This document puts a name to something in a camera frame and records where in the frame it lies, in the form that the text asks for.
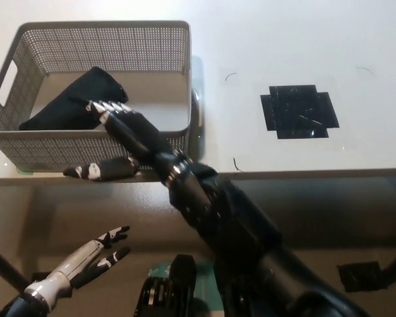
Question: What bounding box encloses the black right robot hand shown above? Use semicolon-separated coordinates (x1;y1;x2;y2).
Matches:
63;100;189;186

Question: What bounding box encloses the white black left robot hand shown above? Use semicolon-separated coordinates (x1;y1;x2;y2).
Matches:
22;225;131;305

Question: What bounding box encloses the black fabric pencil case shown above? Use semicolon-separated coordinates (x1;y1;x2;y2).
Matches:
18;66;130;131

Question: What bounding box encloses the grey perforated plastic basket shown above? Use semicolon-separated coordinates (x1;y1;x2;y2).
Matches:
0;20;194;172

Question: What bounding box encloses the black tape cross patch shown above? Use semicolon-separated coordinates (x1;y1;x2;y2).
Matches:
259;85;340;141

